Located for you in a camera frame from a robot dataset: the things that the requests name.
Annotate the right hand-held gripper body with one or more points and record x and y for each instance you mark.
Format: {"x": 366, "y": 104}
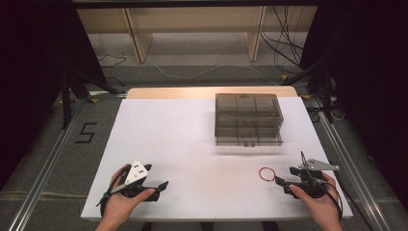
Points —
{"x": 311, "y": 184}

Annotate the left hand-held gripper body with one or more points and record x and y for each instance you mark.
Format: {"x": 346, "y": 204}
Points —
{"x": 137, "y": 173}

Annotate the person's right hand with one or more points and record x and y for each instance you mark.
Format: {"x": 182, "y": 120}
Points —
{"x": 317, "y": 207}

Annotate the person's left hand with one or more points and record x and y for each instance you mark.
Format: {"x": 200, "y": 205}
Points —
{"x": 120, "y": 205}

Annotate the white table cover sheet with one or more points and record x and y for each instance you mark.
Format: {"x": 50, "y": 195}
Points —
{"x": 179, "y": 144}

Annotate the smoked clear plastic drawer box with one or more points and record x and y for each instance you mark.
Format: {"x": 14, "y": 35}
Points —
{"x": 248, "y": 120}

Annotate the light wooden table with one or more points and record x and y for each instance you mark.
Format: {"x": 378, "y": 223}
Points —
{"x": 179, "y": 92}

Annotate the black tripod stand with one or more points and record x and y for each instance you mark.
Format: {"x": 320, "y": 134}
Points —
{"x": 322, "y": 83}
{"x": 72, "y": 86}

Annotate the black curtain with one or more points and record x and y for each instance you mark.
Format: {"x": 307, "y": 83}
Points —
{"x": 35, "y": 64}
{"x": 372, "y": 80}

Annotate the light wooden desk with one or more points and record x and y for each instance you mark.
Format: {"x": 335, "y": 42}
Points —
{"x": 198, "y": 19}

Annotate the metal floor rail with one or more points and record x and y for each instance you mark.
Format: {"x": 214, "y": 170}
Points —
{"x": 352, "y": 173}
{"x": 41, "y": 176}

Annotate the black metal frame bar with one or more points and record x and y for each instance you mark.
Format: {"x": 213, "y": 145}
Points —
{"x": 192, "y": 3}

